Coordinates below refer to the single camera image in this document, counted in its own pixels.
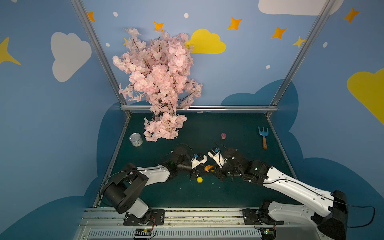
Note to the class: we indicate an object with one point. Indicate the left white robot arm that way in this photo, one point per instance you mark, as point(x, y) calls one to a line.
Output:
point(122, 190)

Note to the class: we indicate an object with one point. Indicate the blue garden fork toy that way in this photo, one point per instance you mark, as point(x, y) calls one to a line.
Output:
point(264, 133)

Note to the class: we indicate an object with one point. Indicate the pink cherry blossom tree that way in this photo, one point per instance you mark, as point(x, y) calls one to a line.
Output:
point(159, 73)

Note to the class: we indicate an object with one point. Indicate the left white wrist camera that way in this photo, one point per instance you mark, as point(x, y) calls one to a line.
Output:
point(198, 159)

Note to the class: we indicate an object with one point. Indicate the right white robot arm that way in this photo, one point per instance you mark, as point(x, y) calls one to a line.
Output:
point(327, 211)

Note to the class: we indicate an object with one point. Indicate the aluminium frame post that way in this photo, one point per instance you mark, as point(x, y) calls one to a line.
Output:
point(88, 26)
point(304, 49)

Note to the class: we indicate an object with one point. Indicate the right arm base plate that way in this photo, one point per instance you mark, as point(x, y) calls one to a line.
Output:
point(259, 217)

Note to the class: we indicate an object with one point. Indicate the aluminium frame back bar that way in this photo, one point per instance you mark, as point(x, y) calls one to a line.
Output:
point(207, 108)

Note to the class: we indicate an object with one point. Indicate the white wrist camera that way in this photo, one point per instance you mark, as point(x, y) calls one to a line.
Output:
point(198, 159)
point(216, 155)

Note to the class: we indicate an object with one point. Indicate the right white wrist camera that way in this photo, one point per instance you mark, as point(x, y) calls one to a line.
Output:
point(216, 155)

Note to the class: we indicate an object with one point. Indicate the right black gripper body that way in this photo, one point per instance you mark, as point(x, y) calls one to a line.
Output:
point(221, 169)

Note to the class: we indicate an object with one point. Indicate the small circuit board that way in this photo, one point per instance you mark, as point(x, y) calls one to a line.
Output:
point(142, 233)

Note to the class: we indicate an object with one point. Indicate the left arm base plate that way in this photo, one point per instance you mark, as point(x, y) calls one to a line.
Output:
point(156, 216)

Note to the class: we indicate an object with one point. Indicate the aluminium frame right post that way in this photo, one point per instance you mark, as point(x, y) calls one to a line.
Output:
point(304, 49)

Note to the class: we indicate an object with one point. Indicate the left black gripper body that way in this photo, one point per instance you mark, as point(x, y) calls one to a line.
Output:
point(193, 169)

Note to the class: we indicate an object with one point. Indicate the aluminium frame left post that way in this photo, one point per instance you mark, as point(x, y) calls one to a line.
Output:
point(88, 26)

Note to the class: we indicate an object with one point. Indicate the aluminium front rail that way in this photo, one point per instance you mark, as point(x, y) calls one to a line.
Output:
point(190, 224)

